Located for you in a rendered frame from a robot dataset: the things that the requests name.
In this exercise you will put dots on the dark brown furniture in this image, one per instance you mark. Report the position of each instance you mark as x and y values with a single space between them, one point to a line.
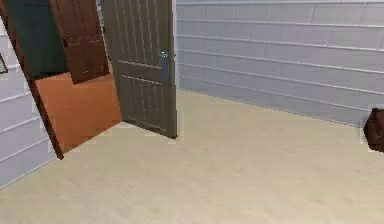
376 130

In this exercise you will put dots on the grey-brown room door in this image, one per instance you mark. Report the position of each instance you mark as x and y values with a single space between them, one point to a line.
143 66

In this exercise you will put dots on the red-brown room door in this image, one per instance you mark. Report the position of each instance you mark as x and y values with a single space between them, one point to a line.
81 40

